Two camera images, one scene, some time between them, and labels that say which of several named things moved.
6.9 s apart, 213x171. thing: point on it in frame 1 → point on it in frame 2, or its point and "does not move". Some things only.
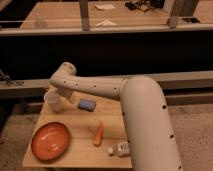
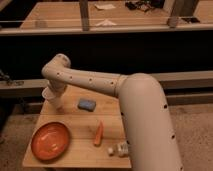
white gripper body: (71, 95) → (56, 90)
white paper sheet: (104, 6) does not move
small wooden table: (99, 136) does not move
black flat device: (191, 19) does not move
